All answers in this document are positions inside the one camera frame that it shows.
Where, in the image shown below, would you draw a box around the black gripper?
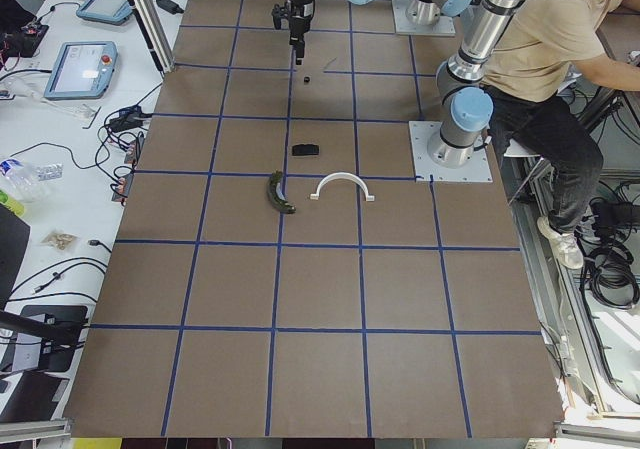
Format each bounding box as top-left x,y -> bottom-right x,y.
271,0 -> 315,65

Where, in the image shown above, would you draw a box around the black power supply brick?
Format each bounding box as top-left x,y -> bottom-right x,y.
155,0 -> 184,15

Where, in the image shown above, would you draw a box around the black brake pad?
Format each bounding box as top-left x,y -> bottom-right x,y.
291,143 -> 320,157

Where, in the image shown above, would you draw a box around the green brake shoe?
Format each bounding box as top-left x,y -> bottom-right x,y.
267,170 -> 296,214

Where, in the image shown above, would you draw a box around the blue teach pendant far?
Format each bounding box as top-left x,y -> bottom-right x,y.
76,0 -> 132,25

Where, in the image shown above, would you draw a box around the blue teach pendant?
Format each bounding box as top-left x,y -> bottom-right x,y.
44,41 -> 118,100
76,0 -> 132,25

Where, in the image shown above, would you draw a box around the blue teach pendant near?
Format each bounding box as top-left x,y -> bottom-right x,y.
44,41 -> 118,100

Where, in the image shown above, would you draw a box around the person in beige shirt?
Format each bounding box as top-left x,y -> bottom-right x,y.
483,0 -> 639,269

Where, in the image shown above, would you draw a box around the plastic water bottle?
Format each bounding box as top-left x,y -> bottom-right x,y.
1,157 -> 51,203

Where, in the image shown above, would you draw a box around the small bag of parts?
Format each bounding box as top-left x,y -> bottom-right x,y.
41,230 -> 78,251

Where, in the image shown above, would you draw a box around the black laptop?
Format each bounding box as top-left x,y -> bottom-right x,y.
0,206 -> 30,309

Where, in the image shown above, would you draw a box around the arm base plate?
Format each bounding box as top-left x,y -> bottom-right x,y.
409,121 -> 493,183
392,0 -> 456,37

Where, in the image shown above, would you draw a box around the aluminium frame post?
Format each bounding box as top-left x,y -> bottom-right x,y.
127,0 -> 174,74

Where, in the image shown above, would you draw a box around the white curved plastic bracket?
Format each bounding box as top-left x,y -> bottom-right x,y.
309,171 -> 376,202

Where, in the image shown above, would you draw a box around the coiled black floor cables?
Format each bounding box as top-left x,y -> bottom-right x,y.
582,241 -> 640,310

